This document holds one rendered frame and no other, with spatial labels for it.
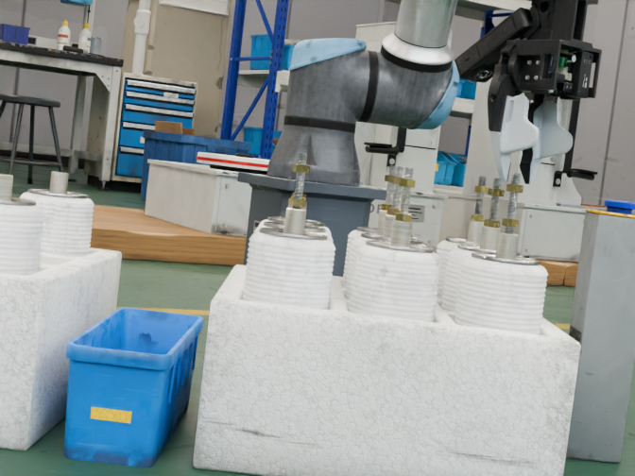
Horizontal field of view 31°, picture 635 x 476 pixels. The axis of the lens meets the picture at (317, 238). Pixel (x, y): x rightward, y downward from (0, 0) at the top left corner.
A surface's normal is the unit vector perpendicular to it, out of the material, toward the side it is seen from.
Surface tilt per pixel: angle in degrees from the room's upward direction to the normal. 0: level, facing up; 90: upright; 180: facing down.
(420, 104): 114
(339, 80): 91
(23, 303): 90
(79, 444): 92
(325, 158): 73
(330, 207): 90
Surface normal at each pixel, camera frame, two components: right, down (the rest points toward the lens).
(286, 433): 0.01, 0.07
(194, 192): -0.87, -0.07
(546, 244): 0.48, 0.12
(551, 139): -0.73, 0.05
